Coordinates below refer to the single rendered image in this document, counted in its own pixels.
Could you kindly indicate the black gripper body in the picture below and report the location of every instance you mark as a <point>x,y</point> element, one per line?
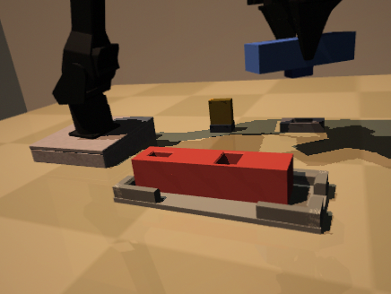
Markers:
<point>265,2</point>

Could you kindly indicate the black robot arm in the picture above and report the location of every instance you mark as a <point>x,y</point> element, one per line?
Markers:
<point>89,64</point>

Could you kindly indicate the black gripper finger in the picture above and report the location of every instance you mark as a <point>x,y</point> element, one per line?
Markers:
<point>310,17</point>
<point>280,19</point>

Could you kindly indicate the blue rectangular block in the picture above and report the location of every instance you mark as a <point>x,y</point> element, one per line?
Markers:
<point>270,56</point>

